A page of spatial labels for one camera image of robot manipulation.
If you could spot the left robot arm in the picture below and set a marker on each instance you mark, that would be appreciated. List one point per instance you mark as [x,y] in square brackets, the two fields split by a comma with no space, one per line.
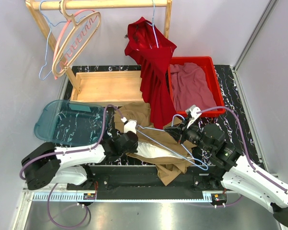
[50,164]

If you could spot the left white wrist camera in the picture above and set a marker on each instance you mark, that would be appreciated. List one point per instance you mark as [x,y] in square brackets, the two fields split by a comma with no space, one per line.
[129,125]

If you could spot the red pleated skirt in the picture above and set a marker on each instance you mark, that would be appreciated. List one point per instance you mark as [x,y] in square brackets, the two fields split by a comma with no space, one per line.
[153,52]

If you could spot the blue wire hanger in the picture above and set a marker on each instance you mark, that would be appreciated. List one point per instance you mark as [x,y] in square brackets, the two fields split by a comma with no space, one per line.
[153,24]
[51,25]
[158,144]

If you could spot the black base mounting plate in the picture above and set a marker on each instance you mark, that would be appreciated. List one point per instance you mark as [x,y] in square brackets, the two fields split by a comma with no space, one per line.
[141,183]

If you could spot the wooden clothes rack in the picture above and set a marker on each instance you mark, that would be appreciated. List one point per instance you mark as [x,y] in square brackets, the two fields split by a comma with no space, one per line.
[106,87]

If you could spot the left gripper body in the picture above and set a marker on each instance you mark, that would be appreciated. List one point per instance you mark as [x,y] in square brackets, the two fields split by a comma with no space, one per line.
[132,150]

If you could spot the teal plastic basket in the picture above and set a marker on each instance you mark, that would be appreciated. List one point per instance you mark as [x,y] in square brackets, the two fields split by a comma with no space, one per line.
[65,122]

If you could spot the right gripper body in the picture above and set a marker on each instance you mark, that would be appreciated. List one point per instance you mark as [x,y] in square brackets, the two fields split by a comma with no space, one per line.
[192,134]

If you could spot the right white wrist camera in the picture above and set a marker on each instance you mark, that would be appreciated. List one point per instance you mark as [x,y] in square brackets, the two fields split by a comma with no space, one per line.
[193,113]

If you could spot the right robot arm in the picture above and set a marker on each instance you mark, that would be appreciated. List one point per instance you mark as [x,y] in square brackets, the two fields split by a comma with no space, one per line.
[235,171]

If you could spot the tan garment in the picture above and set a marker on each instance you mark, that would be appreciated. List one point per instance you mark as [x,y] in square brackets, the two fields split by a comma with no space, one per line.
[141,113]

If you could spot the pink wooden hanger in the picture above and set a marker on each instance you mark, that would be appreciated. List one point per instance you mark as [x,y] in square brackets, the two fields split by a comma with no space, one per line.
[74,37]

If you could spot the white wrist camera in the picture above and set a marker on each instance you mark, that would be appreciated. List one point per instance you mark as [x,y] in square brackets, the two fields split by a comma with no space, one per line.
[193,113]
[129,125]

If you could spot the mauve cloth in bin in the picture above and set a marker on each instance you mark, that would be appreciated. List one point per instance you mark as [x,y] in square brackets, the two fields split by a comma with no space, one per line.
[189,87]

